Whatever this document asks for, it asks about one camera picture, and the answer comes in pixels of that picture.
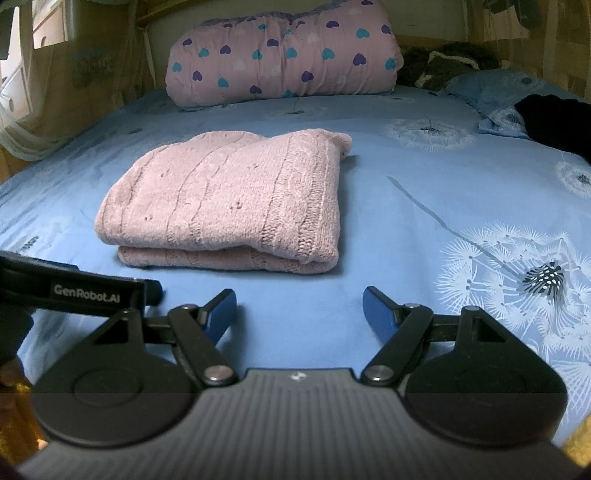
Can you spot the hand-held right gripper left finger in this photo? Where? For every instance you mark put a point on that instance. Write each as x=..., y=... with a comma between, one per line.
x=220, y=316

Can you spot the pink knit cardigan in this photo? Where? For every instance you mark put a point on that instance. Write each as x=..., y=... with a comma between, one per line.
x=221, y=203

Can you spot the blue dandelion-print bed sheet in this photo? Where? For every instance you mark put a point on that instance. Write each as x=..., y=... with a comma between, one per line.
x=392, y=194

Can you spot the black cloth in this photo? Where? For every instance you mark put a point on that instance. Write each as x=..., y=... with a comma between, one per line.
x=558, y=124

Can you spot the sheer mosquito net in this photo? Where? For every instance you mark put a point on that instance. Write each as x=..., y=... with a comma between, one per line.
x=27, y=138

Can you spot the pink heart-print rolled quilt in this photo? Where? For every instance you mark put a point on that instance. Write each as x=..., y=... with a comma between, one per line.
x=286, y=50

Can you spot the blue dandelion-print pillow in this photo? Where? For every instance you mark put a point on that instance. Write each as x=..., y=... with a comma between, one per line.
x=489, y=97

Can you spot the white drawer cabinet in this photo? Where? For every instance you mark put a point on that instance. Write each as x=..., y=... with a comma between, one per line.
x=46, y=27

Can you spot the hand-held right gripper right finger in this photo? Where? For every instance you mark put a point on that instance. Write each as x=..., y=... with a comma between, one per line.
x=381, y=314

